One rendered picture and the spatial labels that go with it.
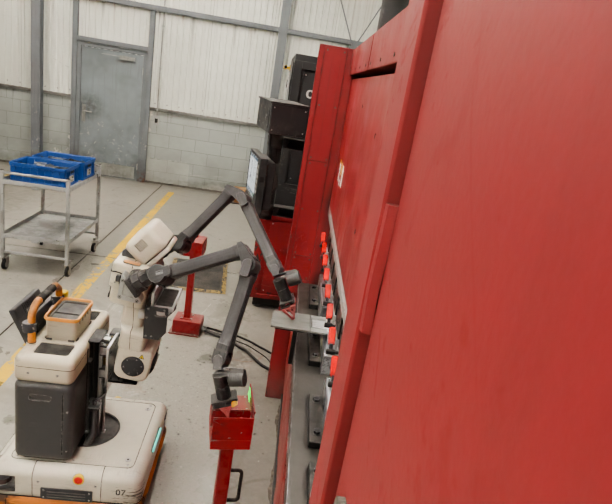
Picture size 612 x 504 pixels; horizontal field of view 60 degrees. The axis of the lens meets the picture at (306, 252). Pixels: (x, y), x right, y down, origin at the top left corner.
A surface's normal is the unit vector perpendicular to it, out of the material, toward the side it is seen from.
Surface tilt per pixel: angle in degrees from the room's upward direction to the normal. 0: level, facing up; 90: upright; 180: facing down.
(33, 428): 90
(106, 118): 90
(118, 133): 90
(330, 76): 90
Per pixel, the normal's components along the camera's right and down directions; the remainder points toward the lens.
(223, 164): 0.05, 0.31
